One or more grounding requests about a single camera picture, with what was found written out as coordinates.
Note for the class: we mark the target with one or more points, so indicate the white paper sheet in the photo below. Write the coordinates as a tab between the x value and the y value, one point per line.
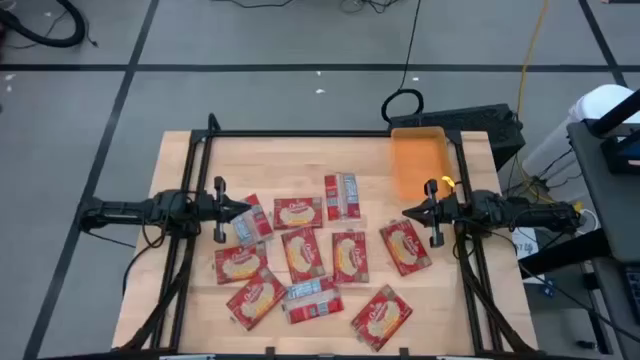
525	245

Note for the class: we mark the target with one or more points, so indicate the yellow power plug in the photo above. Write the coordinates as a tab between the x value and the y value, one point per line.
578	206

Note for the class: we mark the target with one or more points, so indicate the yellow tape tag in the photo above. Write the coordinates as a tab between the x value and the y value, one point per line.
448	181

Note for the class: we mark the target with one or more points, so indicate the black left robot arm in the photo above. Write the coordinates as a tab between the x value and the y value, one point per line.
125	210

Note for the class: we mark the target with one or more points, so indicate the small black floor object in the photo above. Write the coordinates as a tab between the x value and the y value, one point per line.
585	345

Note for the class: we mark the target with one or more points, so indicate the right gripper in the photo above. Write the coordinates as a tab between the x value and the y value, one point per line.
447	210

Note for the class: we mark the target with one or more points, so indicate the black slanted post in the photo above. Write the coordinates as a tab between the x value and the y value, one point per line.
617	114

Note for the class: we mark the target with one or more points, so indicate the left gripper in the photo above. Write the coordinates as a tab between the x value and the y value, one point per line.
209	209

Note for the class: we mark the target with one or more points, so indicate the orange plastic basket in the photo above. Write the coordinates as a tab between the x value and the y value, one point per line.
417	160

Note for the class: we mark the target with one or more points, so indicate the dark keyboard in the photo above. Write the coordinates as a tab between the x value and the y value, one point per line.
634	295

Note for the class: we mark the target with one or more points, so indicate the white cylindrical bin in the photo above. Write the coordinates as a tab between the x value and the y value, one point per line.
600	102

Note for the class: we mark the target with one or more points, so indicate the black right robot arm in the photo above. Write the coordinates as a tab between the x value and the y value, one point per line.
525	212

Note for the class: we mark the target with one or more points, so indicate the black desk leg bar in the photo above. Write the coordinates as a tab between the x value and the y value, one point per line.
565	254

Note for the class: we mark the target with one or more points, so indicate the dark monitor with blue screen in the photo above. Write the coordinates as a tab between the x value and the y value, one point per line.
622	155

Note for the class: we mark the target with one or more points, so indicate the blue floor tags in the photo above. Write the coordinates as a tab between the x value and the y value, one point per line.
550	287

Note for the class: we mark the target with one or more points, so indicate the grey desk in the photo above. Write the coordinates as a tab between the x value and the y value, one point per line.
615	210

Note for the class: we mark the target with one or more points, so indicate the black frame clip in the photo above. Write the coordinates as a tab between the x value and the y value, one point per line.
270	351
404	351

